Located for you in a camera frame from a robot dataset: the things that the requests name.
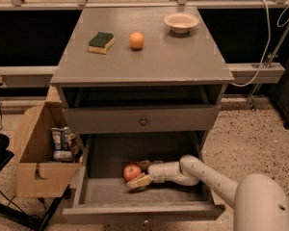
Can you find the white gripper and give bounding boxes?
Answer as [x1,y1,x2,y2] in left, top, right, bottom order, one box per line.
[127,160,166,189]

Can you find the red apple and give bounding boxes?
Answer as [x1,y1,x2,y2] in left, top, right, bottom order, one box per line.
[123,164,142,181]

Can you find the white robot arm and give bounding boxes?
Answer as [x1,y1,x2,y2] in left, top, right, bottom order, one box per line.
[123,155,289,231]

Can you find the open grey lower drawer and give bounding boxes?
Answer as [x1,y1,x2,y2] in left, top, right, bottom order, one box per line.
[63,132,224,224]

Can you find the closed grey top drawer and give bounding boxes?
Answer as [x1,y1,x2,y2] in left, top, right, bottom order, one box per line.
[63,105,221,134]

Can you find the grey drawer cabinet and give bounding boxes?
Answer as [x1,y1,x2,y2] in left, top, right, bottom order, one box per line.
[50,6,235,146]

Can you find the snack bag in box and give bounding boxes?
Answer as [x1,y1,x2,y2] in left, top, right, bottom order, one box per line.
[51,126,80,163]

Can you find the cardboard box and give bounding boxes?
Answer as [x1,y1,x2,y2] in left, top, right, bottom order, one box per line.
[13,87,80,197]

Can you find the orange fruit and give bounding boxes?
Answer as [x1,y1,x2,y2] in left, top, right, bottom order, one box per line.
[129,32,145,49]

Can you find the green and yellow sponge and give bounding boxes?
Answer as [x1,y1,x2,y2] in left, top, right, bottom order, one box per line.
[89,32,115,54]

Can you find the beige bowl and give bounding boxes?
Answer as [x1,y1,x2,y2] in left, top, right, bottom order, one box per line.
[164,13,199,34]

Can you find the metal railing frame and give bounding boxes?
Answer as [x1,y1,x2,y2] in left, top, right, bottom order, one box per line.
[0,0,289,87]

